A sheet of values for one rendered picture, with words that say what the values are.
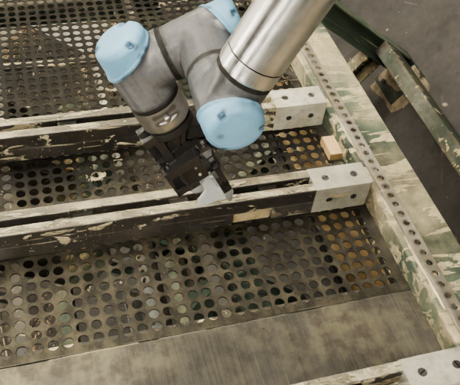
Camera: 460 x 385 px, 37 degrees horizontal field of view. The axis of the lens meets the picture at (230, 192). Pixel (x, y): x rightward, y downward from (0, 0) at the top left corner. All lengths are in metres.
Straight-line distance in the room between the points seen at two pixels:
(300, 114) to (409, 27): 1.32
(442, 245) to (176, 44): 0.74
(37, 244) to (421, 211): 0.77
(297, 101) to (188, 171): 0.61
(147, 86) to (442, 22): 1.98
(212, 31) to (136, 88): 0.13
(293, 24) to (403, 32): 2.14
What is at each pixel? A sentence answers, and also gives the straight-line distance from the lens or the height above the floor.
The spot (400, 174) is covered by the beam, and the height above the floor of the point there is 0.84.
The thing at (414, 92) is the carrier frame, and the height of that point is 0.18.
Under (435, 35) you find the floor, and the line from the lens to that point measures 2.78.
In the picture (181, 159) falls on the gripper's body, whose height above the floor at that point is 1.45.
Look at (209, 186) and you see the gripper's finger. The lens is 1.09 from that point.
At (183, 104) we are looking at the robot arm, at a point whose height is 1.51.
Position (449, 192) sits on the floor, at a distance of 2.48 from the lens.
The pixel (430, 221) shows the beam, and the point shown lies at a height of 0.84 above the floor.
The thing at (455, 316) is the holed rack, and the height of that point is 0.90.
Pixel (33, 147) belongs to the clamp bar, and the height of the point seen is 1.44.
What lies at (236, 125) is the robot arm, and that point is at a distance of 0.80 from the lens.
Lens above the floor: 2.04
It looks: 39 degrees down
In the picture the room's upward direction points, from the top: 69 degrees counter-clockwise
